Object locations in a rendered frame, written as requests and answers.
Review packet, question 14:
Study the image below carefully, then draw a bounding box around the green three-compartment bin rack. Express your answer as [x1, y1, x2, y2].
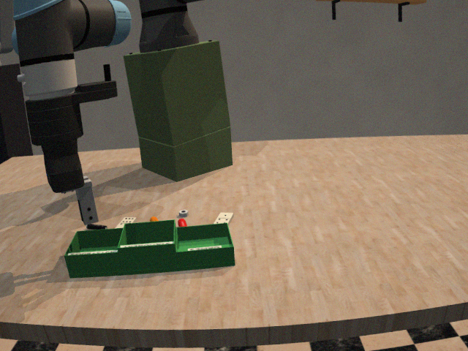
[64, 219, 235, 278]

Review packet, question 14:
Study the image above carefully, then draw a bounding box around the white domino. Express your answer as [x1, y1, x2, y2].
[116, 217, 137, 228]
[214, 212, 234, 226]

